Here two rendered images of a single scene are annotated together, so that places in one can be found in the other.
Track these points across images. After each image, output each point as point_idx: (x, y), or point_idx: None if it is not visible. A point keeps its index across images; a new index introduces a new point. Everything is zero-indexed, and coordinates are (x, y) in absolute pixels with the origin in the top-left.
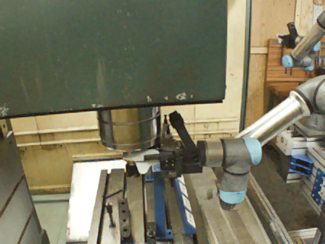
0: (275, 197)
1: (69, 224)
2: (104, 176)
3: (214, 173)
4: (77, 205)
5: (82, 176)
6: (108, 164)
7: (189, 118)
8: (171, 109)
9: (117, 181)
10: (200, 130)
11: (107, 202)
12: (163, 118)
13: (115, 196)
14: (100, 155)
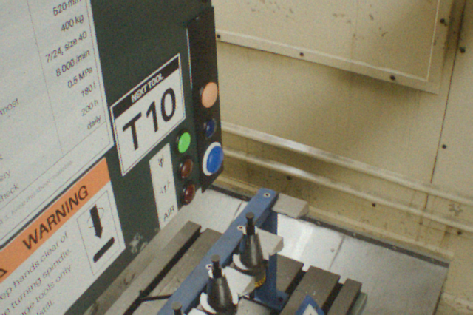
0: None
1: (101, 296)
2: (179, 242)
3: (452, 310)
4: (130, 268)
5: None
6: (227, 204)
7: (419, 178)
8: (380, 143)
9: (194, 267)
10: (440, 212)
11: (137, 310)
12: (359, 155)
13: (162, 304)
14: (216, 178)
